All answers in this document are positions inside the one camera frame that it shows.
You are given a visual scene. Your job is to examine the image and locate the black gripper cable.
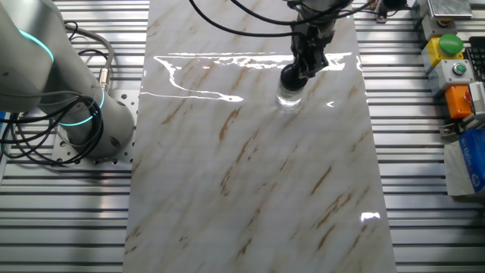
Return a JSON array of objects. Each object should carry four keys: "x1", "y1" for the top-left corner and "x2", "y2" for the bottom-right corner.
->
[{"x1": 187, "y1": 0, "x2": 301, "y2": 39}]

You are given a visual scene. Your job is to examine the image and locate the grey box red button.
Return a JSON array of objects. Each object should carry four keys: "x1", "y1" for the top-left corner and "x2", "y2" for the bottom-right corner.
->
[{"x1": 421, "y1": 14, "x2": 458, "y2": 41}]

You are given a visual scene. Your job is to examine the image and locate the shiny metal plate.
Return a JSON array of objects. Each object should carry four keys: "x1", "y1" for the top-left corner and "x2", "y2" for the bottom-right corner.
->
[{"x1": 427, "y1": 0, "x2": 474, "y2": 21}]

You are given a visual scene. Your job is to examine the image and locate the small silver metal bracket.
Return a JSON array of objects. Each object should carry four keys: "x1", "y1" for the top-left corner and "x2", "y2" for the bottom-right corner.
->
[{"x1": 438, "y1": 112, "x2": 473, "y2": 138}]

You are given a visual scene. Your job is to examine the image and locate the white marble pattern mat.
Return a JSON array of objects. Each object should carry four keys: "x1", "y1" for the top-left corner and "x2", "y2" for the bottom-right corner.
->
[{"x1": 121, "y1": 0, "x2": 398, "y2": 273}]

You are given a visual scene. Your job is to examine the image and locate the blue tissue pack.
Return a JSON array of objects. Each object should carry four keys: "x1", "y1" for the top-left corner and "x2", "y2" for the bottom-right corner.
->
[{"x1": 443, "y1": 128, "x2": 485, "y2": 198}]

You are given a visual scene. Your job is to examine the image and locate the small metal clamp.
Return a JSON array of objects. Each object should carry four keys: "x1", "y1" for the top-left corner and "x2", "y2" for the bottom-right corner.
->
[{"x1": 372, "y1": 0, "x2": 392, "y2": 24}]

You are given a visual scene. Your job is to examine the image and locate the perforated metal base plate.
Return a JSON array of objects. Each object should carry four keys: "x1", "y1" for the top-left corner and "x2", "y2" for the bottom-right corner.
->
[{"x1": 51, "y1": 89, "x2": 142, "y2": 166}]

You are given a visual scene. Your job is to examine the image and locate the yellow box green mushroom button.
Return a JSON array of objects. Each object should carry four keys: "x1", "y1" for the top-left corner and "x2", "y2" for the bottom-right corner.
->
[{"x1": 421, "y1": 33, "x2": 465, "y2": 75}]

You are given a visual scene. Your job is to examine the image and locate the small clear glass jar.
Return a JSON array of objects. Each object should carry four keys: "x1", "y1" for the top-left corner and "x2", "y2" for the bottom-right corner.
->
[{"x1": 275, "y1": 77, "x2": 305, "y2": 112}]

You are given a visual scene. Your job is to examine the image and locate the thick grey cable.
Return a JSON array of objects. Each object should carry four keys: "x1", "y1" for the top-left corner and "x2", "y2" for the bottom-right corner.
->
[{"x1": 63, "y1": 25, "x2": 115, "y2": 93}]

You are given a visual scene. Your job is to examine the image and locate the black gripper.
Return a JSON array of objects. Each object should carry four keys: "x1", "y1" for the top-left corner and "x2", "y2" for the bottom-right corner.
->
[{"x1": 290, "y1": 16, "x2": 336, "y2": 81}]

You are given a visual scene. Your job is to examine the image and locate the black keyboard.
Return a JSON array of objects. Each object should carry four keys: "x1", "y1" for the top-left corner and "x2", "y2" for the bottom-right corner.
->
[{"x1": 464, "y1": 36, "x2": 485, "y2": 83}]

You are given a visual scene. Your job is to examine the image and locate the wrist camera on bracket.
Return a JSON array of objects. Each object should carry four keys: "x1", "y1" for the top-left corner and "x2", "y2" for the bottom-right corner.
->
[{"x1": 381, "y1": 0, "x2": 409, "y2": 11}]

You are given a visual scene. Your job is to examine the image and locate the orange button box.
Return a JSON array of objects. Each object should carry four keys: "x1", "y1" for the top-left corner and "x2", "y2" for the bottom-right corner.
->
[{"x1": 444, "y1": 83, "x2": 474, "y2": 121}]

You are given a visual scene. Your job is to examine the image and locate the silver ribbed camera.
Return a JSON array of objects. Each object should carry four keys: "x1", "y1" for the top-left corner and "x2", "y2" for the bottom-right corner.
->
[{"x1": 468, "y1": 80, "x2": 485, "y2": 115}]

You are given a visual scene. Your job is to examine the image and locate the grey box small green button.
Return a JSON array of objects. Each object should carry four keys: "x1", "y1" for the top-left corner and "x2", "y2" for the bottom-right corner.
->
[{"x1": 431, "y1": 58, "x2": 476, "y2": 98}]

